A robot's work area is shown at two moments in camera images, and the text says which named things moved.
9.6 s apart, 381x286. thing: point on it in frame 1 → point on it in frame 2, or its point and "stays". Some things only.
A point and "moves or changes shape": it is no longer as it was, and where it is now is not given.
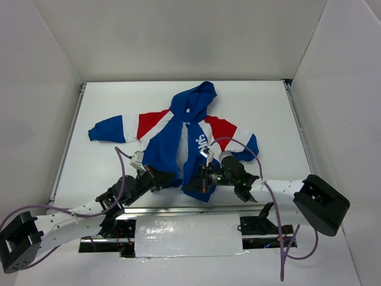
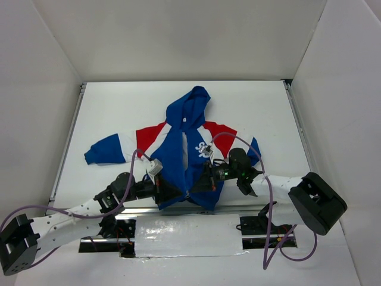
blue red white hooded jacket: [180, 140] moves or changes shape
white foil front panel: [186, 235] stays
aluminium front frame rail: [190, 210] stays
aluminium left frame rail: [65, 151] stays
